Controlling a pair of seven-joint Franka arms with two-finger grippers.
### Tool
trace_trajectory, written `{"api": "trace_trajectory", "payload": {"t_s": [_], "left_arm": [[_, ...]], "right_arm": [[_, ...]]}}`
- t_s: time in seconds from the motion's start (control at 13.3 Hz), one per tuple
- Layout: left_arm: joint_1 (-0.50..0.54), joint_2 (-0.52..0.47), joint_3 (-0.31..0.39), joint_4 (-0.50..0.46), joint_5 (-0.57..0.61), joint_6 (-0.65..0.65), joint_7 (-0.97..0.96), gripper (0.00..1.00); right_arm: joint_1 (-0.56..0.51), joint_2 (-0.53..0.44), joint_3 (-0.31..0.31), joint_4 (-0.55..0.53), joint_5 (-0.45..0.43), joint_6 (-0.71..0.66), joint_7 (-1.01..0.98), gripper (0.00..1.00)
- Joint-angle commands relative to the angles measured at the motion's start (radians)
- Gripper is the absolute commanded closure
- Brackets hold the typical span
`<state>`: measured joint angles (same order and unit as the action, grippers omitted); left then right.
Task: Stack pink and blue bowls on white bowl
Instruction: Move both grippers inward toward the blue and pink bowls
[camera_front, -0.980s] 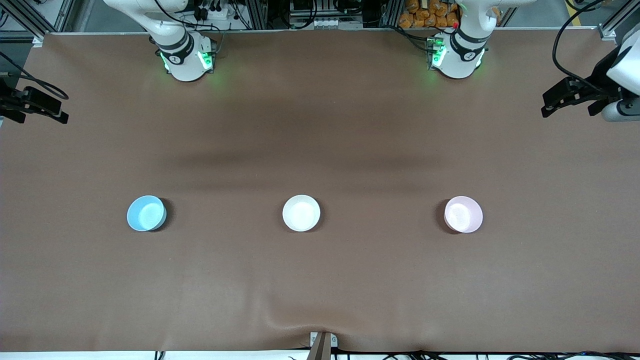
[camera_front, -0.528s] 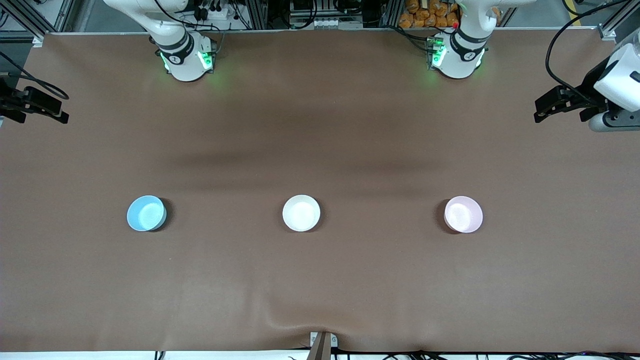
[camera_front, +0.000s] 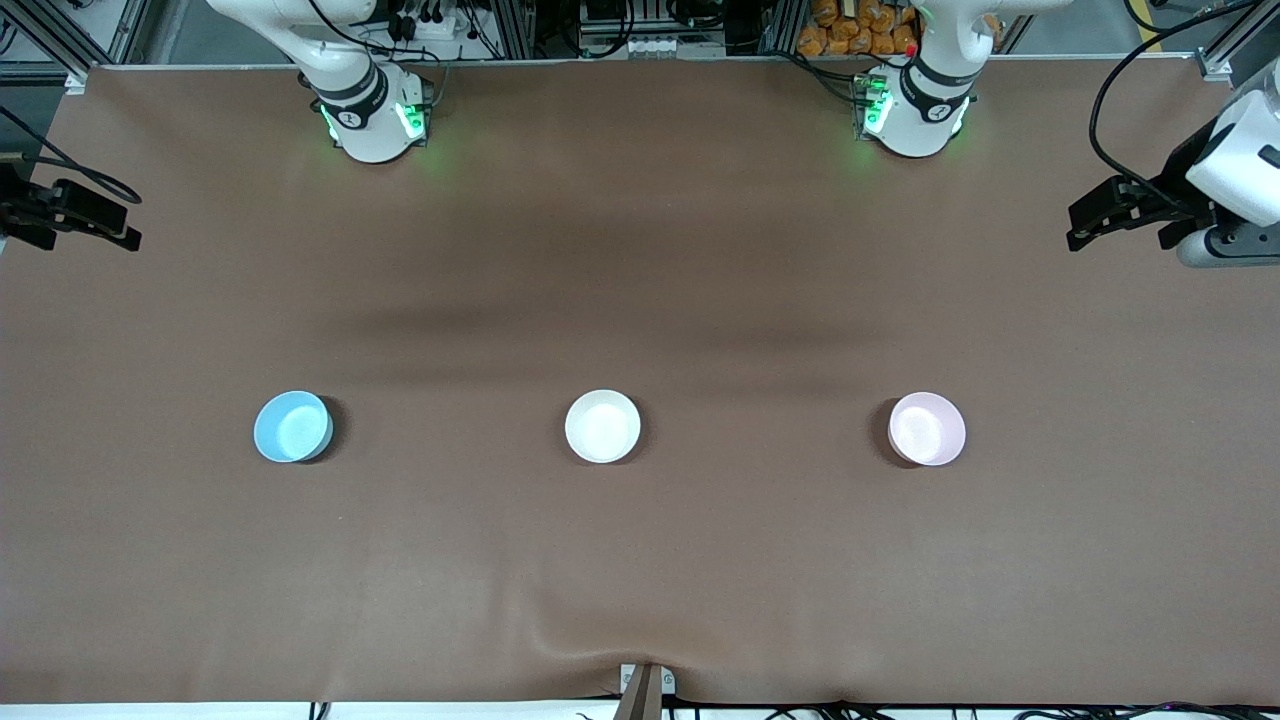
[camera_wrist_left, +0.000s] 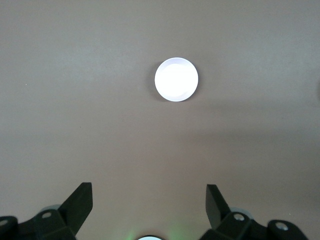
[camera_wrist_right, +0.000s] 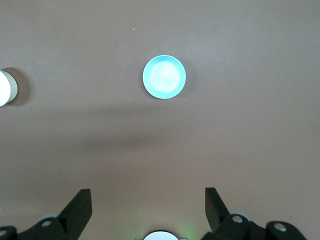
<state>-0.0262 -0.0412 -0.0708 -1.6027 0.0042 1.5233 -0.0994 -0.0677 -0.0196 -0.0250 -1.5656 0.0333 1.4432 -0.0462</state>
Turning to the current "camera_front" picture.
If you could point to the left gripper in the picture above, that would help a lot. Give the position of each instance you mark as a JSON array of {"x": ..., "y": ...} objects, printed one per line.
[{"x": 1183, "y": 170}]

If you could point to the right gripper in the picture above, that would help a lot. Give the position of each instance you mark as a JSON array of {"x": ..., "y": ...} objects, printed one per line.
[{"x": 14, "y": 208}]

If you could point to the pink bowl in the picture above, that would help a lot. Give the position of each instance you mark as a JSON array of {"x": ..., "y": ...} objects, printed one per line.
[{"x": 927, "y": 430}]

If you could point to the blue bowl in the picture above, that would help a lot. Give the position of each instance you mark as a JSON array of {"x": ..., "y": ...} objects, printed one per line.
[{"x": 292, "y": 428}]

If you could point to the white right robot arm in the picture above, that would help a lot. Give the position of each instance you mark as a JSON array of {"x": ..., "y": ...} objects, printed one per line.
[{"x": 370, "y": 130}]

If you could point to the white bowl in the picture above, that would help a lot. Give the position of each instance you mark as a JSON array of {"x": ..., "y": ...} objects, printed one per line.
[{"x": 602, "y": 427}]

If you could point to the pile of orange objects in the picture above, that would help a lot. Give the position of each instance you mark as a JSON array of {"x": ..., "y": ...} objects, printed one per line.
[{"x": 850, "y": 30}]

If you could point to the white power strip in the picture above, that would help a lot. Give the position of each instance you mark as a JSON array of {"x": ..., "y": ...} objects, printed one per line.
[{"x": 430, "y": 28}]

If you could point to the white terminal strip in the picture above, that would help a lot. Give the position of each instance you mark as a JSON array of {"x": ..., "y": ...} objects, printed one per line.
[{"x": 662, "y": 46}]

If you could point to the brown table cloth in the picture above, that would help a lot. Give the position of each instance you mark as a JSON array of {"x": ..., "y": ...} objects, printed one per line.
[{"x": 640, "y": 560}]

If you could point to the aluminium frame post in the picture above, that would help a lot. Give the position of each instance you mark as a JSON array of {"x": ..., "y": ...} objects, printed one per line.
[
  {"x": 60, "y": 45},
  {"x": 782, "y": 25},
  {"x": 515, "y": 28},
  {"x": 1235, "y": 45}
]

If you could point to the grey metal clamp bracket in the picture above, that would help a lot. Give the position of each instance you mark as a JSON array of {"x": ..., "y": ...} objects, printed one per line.
[{"x": 645, "y": 690}]

